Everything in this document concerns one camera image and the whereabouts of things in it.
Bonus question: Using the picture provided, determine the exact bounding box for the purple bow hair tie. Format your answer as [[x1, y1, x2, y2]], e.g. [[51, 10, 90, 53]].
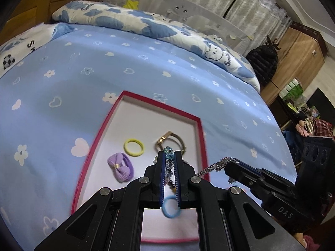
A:
[[107, 152, 135, 183]]

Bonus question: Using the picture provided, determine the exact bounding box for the blue hair tie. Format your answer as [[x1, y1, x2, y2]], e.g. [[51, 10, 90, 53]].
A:
[[161, 195, 182, 219]]

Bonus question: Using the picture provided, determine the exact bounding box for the pile of pink clothes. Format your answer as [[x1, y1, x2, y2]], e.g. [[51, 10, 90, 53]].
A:
[[296, 111, 335, 140]]

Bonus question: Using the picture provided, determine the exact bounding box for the silver chain necklace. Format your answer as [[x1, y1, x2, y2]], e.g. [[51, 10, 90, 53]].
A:
[[196, 156, 237, 178]]

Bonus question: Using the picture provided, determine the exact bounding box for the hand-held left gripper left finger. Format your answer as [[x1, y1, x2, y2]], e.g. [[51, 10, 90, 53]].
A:
[[34, 151, 166, 251]]

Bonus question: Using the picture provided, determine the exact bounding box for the gold bangle bracelet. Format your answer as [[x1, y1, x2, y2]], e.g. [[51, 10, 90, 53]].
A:
[[154, 133, 187, 160]]

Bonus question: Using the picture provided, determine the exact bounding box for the dark desk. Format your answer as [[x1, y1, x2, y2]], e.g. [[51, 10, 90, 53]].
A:
[[269, 96, 312, 132]]

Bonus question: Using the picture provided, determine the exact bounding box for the blue bead bracelet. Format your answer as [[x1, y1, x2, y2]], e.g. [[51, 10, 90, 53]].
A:
[[153, 146, 176, 187]]

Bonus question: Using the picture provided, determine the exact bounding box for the blue flower-print bed sheet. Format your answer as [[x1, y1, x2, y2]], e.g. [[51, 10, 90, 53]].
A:
[[0, 22, 299, 251]]

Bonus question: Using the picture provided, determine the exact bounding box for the black puffer jacket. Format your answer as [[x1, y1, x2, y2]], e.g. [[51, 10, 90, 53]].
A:
[[246, 46, 278, 86]]

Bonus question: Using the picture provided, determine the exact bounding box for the blue and white pillow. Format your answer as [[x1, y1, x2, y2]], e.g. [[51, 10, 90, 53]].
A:
[[0, 22, 72, 78]]

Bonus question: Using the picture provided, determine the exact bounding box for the wooden wardrobe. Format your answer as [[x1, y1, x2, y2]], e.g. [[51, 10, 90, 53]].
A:
[[260, 22, 329, 105]]

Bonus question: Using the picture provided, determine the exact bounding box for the grey bed guard rail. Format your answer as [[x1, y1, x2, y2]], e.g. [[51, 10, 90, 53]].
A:
[[103, 0, 249, 57]]

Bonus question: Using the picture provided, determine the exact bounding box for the blue and white quilt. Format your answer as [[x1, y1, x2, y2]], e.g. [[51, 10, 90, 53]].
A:
[[51, 0, 261, 92]]

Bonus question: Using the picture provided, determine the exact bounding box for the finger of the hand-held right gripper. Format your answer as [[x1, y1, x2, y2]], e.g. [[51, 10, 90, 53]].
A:
[[224, 163, 263, 192], [230, 158, 265, 174]]

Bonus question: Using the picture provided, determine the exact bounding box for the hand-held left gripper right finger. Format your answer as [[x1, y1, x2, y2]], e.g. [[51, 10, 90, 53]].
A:
[[174, 150, 304, 251]]

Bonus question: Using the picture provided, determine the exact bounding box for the wooden headboard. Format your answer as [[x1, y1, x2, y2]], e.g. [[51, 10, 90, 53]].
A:
[[0, 0, 106, 42]]

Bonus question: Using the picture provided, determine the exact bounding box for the yellow hair tie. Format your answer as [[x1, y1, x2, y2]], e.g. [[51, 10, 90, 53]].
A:
[[124, 138, 145, 158]]

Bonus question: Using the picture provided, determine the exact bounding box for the red shallow box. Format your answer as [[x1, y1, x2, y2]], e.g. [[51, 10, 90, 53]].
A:
[[71, 91, 210, 243]]

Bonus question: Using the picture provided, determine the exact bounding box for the dark coat rack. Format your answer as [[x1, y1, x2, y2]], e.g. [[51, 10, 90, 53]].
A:
[[264, 35, 281, 51]]

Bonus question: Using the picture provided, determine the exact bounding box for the black screen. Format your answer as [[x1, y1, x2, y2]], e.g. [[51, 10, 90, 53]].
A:
[[307, 87, 335, 117]]

